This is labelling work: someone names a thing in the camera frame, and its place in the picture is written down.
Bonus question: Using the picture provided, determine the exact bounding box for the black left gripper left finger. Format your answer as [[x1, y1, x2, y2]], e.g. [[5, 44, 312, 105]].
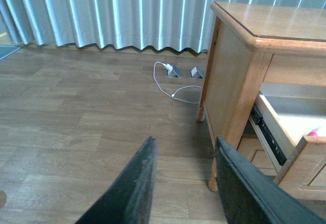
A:
[[77, 137, 156, 223]]

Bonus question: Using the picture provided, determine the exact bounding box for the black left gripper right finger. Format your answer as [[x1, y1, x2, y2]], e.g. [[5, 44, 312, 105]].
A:
[[215, 136, 325, 223]]

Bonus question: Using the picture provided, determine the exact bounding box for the wooden drawer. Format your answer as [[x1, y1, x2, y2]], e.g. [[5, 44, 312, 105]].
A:
[[249, 83, 325, 201], [237, 136, 277, 178]]

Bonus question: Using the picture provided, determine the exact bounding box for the pink highlighter marker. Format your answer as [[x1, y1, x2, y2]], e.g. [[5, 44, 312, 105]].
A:
[[307, 127, 321, 136]]

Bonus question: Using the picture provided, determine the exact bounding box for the wooden nightstand cabinet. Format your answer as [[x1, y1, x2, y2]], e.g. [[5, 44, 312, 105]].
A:
[[196, 1, 326, 192]]

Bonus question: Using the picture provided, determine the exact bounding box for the right metal floor socket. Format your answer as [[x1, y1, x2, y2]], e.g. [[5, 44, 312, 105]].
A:
[[187, 66, 204, 79]]

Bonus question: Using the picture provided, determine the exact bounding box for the metal floor socket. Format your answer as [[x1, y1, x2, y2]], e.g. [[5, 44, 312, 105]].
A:
[[164, 65, 182, 78], [187, 66, 204, 79]]

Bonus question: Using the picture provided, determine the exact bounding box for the left metal floor socket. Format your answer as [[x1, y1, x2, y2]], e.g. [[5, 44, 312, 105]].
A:
[[164, 65, 182, 78]]

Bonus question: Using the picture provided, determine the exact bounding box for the white plug in socket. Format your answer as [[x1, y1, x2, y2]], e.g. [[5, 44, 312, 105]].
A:
[[163, 64, 173, 71]]

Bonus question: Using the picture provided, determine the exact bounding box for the grey pleated curtain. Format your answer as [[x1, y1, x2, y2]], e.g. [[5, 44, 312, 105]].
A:
[[1, 0, 325, 52]]

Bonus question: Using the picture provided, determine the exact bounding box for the dark floor mat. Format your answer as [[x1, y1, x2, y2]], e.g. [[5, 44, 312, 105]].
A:
[[0, 45, 20, 60]]

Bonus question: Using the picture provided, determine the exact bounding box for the white charging cable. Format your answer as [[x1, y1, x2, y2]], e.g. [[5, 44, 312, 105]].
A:
[[153, 61, 202, 105]]

